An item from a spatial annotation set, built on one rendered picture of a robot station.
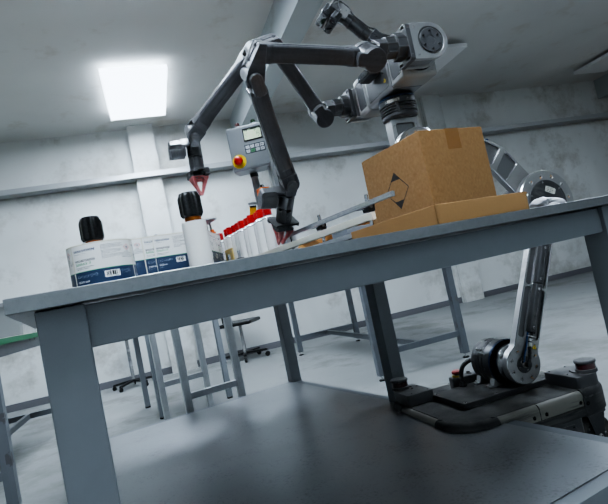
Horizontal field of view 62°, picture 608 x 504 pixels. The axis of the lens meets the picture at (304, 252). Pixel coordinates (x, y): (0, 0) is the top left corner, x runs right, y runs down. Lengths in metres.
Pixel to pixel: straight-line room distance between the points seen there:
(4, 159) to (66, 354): 6.30
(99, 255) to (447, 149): 1.08
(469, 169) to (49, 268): 5.68
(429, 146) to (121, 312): 1.00
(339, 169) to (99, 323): 6.58
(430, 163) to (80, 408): 1.08
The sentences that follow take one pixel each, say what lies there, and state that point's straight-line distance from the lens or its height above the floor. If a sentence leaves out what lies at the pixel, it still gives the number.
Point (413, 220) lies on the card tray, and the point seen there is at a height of 0.85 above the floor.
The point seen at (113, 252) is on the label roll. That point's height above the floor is 0.98.
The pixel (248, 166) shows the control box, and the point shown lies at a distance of 2.20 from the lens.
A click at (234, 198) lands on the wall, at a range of 6.75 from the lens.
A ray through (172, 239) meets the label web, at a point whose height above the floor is 1.04.
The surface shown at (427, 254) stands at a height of 0.78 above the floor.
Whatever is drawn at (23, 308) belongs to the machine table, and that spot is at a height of 0.81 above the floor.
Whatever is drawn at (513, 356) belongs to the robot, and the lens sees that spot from 1.96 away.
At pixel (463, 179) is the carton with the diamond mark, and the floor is 0.97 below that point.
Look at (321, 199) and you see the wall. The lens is 7.02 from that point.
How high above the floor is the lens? 0.78
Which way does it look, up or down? 3 degrees up
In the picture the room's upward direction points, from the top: 12 degrees counter-clockwise
